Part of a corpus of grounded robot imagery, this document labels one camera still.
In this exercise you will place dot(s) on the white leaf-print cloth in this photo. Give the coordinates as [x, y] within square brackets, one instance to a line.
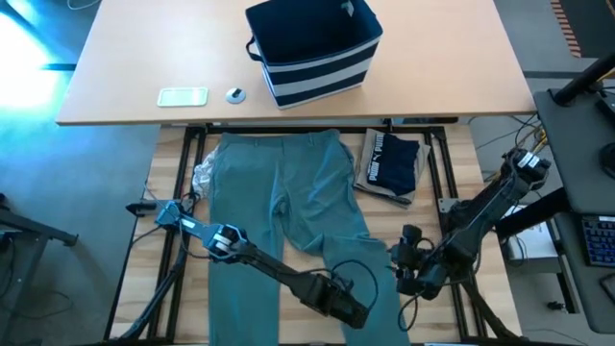
[204, 175]

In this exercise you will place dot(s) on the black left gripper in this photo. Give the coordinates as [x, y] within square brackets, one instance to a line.
[336, 300]

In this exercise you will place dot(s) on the white box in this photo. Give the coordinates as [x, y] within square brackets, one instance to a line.
[533, 245]

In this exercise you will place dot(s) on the round grey desk grommet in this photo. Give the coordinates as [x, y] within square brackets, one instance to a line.
[236, 95]

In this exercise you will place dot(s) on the dark rug with orange edge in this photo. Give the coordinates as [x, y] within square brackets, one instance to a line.
[591, 24]

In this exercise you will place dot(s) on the navy Puma underwear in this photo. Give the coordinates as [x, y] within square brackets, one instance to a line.
[396, 165]

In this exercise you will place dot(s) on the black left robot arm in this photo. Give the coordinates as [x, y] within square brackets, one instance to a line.
[250, 257]

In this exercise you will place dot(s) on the black aluminium table frame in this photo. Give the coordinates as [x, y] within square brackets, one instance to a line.
[168, 279]

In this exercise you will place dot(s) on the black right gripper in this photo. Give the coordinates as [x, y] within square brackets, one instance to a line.
[418, 269]

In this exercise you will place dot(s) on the black backlit keyboard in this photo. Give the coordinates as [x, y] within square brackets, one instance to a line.
[599, 240]

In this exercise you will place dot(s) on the navy white striped fabric bin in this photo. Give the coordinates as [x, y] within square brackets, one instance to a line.
[317, 72]

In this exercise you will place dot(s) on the grey metal side table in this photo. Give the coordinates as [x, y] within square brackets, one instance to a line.
[29, 228]

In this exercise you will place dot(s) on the dark grey side desk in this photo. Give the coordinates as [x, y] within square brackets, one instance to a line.
[572, 158]

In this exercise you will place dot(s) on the teal green shorts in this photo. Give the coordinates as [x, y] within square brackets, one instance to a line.
[250, 192]

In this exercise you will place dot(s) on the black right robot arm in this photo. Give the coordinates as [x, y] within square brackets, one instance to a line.
[485, 216]

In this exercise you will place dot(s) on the khaki shorts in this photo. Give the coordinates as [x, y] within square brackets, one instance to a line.
[365, 168]

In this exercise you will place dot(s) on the light wooden office desk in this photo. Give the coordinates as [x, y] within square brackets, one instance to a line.
[432, 57]

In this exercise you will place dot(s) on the black monitor pole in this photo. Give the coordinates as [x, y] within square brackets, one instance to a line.
[583, 81]

